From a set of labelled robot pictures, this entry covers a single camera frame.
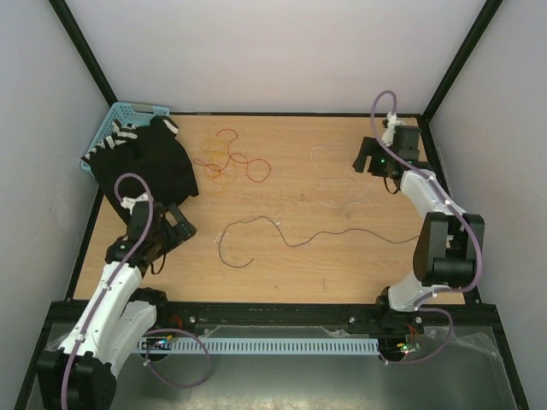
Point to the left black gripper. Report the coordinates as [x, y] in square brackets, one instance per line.
[182, 228]

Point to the black striped cloth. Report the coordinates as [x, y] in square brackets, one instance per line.
[153, 153]

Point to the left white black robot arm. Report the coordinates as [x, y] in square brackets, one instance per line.
[82, 372]

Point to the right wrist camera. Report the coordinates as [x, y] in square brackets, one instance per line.
[390, 122]

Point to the light blue plastic basket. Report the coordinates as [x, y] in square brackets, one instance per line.
[126, 114]

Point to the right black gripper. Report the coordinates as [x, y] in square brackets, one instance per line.
[370, 147]

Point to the light blue slotted cable duct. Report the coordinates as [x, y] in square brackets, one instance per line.
[261, 346]

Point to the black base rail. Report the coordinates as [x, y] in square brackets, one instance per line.
[354, 318]

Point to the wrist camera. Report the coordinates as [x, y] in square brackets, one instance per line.
[390, 122]
[129, 203]

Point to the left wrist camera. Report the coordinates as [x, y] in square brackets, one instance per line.
[129, 203]

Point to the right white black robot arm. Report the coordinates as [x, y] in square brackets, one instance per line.
[446, 255]

